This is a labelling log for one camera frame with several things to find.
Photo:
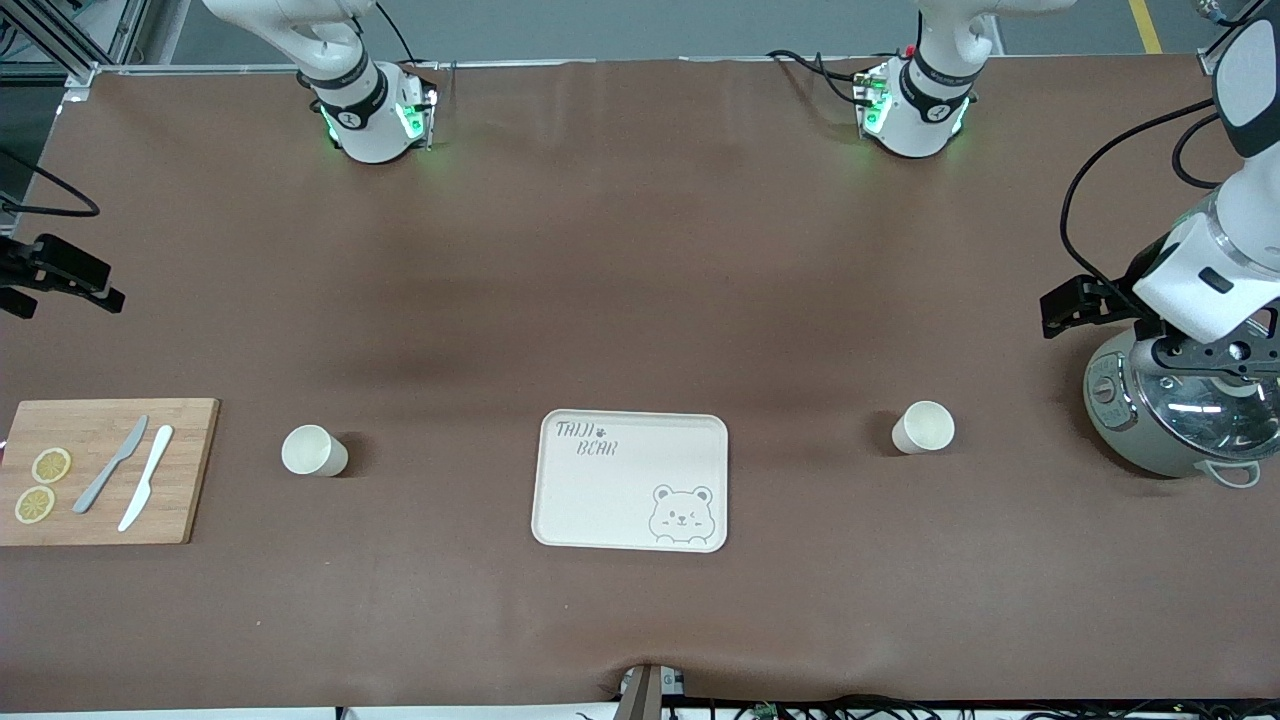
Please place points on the brown table cover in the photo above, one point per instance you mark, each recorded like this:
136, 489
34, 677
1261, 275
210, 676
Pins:
640, 250

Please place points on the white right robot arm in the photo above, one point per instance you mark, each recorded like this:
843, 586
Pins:
370, 120

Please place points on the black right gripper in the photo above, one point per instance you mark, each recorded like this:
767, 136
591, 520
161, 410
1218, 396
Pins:
40, 264

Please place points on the glass pot lid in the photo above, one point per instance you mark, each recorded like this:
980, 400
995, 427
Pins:
1210, 415

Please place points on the grey plastic knife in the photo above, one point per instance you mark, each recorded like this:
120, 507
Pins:
110, 465

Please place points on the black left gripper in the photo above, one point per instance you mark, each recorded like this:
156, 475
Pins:
1112, 297

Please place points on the white plastic knife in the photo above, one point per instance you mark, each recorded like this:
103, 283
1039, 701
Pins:
146, 478

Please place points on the grey electric cooking pot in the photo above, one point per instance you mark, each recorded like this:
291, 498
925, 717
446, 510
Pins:
1115, 420

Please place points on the cream bear print tray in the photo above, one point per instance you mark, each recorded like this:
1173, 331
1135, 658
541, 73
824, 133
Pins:
620, 500

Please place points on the lemon slice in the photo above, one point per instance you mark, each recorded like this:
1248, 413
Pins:
51, 465
34, 505

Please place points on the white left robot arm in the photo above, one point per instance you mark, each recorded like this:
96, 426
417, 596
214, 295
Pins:
925, 115

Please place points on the wooden cutting board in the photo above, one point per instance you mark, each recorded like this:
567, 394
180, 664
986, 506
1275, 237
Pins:
185, 470

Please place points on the aluminium frame post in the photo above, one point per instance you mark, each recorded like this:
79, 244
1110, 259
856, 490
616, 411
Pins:
1215, 60
85, 72

